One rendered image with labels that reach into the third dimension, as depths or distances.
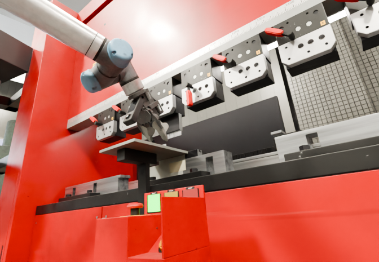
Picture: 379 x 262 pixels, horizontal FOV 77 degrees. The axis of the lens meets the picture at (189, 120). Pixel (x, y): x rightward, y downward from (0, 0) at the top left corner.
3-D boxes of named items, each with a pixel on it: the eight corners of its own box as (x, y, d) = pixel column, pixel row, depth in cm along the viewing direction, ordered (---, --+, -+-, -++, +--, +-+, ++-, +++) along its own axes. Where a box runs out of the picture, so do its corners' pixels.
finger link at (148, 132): (161, 139, 98) (155, 118, 95) (153, 146, 93) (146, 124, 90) (155, 139, 100) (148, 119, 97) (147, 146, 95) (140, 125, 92)
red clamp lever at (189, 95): (185, 105, 90) (184, 83, 93) (192, 108, 93) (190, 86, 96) (189, 103, 89) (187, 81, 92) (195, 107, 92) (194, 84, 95)
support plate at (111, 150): (98, 152, 82) (99, 150, 82) (154, 161, 102) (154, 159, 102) (134, 141, 72) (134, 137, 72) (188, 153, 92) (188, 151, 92)
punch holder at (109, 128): (95, 141, 129) (97, 112, 135) (109, 143, 135) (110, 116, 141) (113, 134, 120) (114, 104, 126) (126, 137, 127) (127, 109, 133)
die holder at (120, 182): (63, 204, 135) (65, 187, 139) (73, 204, 140) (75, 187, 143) (119, 195, 108) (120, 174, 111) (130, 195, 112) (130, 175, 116)
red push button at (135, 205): (122, 220, 57) (123, 203, 58) (135, 218, 60) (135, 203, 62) (134, 218, 55) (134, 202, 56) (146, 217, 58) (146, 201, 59)
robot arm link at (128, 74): (100, 62, 86) (118, 56, 92) (115, 89, 88) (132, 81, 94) (110, 53, 80) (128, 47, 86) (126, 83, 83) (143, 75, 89)
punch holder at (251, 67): (226, 89, 85) (220, 51, 91) (237, 97, 91) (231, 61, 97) (267, 73, 77) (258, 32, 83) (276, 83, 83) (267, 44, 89)
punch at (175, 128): (162, 140, 103) (161, 119, 107) (164, 141, 105) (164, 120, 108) (179, 134, 98) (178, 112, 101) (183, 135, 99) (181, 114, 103)
